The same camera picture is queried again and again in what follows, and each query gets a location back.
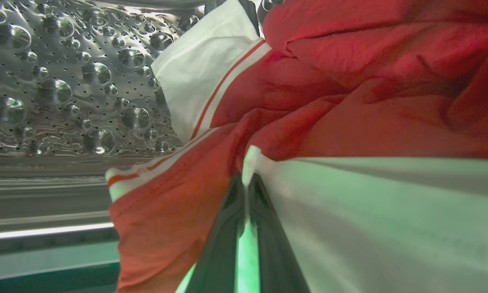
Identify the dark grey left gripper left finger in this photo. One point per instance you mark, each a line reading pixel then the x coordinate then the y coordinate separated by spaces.
pixel 219 244

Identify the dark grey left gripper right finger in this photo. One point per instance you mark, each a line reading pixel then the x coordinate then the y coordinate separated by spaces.
pixel 272 252

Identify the red and white garment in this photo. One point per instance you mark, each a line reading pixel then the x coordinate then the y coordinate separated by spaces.
pixel 349 101

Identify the white washing machine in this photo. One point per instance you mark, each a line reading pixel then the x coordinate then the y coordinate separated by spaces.
pixel 44 248

